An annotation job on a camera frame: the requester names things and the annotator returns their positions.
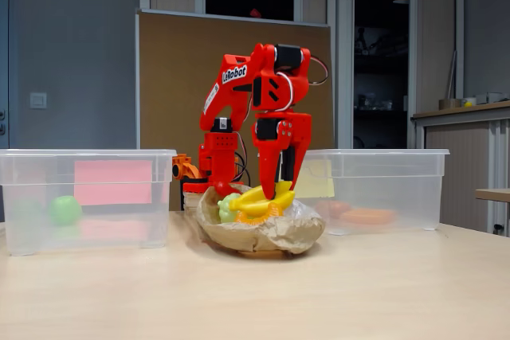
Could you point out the white light switch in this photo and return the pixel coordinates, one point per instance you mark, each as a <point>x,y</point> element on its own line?
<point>38,100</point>

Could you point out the brown cork board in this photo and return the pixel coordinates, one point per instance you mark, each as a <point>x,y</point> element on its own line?
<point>167,77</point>

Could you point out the yellow paper label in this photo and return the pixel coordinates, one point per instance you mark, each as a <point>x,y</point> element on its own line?
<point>318,182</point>

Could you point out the pale green toy grapes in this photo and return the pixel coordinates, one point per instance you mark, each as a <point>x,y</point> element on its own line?
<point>226,212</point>

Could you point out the wooden base block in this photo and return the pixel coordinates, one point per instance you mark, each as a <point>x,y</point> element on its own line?
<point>191,200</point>

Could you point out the clear plastic bin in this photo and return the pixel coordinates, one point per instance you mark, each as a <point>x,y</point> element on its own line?
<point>24,196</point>
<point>398,180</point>

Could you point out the red robot arm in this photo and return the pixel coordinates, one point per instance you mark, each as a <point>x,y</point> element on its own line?
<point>223,93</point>

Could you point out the white box on cabinet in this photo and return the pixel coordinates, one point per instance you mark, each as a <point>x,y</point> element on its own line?
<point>492,97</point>

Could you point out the crumpled brown paper bag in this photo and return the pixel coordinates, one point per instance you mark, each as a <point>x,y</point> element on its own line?
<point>271,236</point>

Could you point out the orange plastic clamp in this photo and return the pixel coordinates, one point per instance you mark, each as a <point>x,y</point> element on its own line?
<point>185,169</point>

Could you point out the yellow toy bananas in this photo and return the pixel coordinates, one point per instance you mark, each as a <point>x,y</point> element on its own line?
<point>251,202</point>

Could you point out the small wooden side table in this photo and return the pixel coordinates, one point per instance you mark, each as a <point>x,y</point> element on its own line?
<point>494,194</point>

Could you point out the grey cabinet with wooden top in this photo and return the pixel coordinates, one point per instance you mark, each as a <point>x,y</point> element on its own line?
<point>458,157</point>

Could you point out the pink paper label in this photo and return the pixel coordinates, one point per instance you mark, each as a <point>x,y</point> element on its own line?
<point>113,182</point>

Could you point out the green toy apple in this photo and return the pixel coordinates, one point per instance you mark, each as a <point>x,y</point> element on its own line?
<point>65,210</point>

